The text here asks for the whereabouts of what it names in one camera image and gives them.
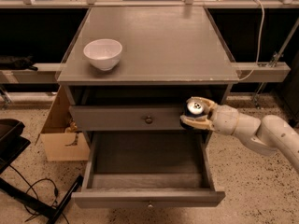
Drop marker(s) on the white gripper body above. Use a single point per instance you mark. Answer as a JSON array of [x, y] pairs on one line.
[[226, 119]]

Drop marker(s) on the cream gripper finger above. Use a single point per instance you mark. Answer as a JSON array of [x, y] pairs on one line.
[[200, 123], [209, 105]]

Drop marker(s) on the blue pepsi can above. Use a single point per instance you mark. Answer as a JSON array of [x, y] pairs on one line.
[[193, 109]]

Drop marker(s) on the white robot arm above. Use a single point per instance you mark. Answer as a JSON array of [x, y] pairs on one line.
[[264, 136]]

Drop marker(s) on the grey drawer cabinet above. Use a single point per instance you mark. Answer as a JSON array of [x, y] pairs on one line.
[[169, 54]]

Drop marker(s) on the closed grey upper drawer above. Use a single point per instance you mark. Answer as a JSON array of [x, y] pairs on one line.
[[127, 117]]

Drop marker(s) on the open grey drawer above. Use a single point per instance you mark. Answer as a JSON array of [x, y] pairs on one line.
[[147, 169]]

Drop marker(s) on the white bowl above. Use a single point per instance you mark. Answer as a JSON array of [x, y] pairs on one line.
[[103, 54]]

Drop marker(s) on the cardboard box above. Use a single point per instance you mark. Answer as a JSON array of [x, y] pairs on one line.
[[60, 136]]

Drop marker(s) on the black stand frame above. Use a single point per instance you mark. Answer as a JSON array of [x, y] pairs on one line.
[[12, 145]]

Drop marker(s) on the black object on rail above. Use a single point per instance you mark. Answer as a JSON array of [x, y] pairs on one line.
[[16, 63]]

